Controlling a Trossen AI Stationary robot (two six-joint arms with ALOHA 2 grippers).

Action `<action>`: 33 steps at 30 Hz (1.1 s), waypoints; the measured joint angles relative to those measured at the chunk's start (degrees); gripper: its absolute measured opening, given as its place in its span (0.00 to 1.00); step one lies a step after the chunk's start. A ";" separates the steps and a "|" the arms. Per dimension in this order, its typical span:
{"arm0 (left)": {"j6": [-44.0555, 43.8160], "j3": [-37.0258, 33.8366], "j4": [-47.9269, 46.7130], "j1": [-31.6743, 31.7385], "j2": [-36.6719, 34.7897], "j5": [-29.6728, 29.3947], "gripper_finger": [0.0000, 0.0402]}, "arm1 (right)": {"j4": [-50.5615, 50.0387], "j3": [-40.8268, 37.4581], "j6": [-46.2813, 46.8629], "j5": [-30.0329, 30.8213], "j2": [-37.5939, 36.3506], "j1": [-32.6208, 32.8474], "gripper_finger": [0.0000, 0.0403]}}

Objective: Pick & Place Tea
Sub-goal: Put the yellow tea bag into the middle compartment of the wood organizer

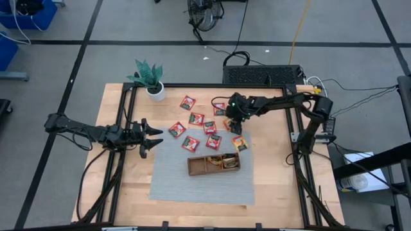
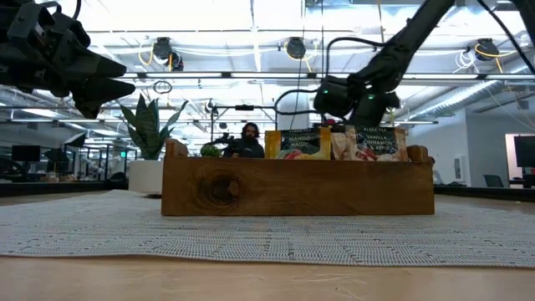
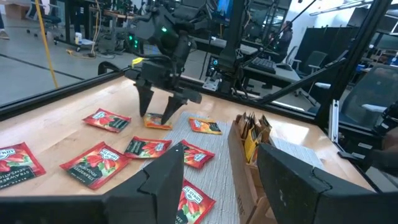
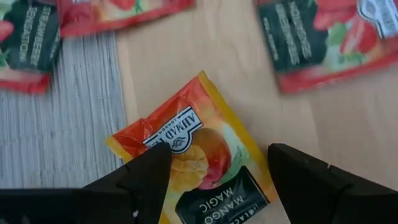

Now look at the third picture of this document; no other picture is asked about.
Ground thick black diagonal strut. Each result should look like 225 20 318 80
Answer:
315 0 392 125

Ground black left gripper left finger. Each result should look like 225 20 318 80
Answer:
102 143 185 224

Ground white aluminium extrusion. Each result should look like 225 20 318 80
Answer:
328 99 340 143

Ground beige vanilla cinnamon tea packet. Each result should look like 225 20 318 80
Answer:
238 113 247 139
244 111 256 130
258 114 273 144

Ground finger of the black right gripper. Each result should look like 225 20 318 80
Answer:
160 96 189 125
136 83 155 118

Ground dark office desk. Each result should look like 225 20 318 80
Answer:
192 37 301 91

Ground person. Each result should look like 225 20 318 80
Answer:
273 20 295 63

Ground grey office chair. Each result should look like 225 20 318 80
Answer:
285 49 329 75

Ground computer tower green lights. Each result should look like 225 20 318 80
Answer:
126 32 142 52

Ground yellow hanging strap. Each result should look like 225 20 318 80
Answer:
34 0 59 90

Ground black vertical rig post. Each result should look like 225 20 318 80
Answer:
219 0 249 72

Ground blue screen monitor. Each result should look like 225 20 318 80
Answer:
216 0 234 23

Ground silver metal bracket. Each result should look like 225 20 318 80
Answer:
201 77 220 92

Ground black keyboard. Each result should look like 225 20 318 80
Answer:
248 57 277 75

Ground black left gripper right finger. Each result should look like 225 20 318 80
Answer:
257 142 376 224

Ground wooden tea organizer box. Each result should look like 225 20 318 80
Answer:
226 113 280 224

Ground black frame workbench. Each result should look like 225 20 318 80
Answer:
63 0 141 54

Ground thin black diagonal brace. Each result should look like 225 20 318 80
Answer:
257 49 349 105

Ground grey woven placemat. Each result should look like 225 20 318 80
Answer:
119 111 326 224

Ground black mesh office chair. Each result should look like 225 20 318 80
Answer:
338 65 398 128

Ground yellow floor cable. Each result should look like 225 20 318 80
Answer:
65 49 97 60

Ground black clamp handle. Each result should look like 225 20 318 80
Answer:
98 61 122 75

